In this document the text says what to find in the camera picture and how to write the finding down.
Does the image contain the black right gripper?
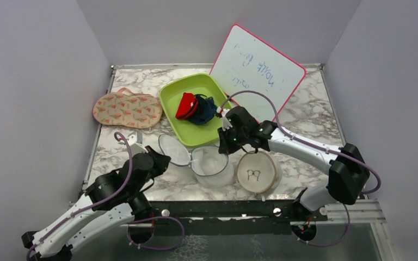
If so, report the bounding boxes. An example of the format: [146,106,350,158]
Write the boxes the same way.
[218,125,248,156]

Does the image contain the dark blue lace bra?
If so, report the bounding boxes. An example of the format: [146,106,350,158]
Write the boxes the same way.
[187,94,217,125]

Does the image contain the red bra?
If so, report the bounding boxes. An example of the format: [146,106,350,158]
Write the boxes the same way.
[175,92,199,120]

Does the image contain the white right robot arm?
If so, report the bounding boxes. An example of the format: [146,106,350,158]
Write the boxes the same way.
[216,107,370,221]

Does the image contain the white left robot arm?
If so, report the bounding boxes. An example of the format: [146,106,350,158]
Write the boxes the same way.
[22,145,171,260]

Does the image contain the round beige glasses pouch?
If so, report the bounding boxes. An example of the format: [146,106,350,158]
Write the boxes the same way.
[236,152,282,197]

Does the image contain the floral peach fabric pouch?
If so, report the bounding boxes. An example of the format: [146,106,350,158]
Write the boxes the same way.
[93,88,163,129]

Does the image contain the pink framed whiteboard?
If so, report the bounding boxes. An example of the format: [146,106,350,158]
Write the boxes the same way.
[210,24,306,121]

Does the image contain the green plastic tray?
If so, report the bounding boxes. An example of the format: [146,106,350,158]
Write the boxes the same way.
[159,73,226,147]

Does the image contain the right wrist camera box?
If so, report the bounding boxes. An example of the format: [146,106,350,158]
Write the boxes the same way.
[215,107,232,131]

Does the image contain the black front mounting rail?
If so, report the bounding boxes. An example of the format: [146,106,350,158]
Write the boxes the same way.
[128,198,328,236]

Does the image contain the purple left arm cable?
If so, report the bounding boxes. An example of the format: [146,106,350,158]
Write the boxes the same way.
[26,132,186,261]

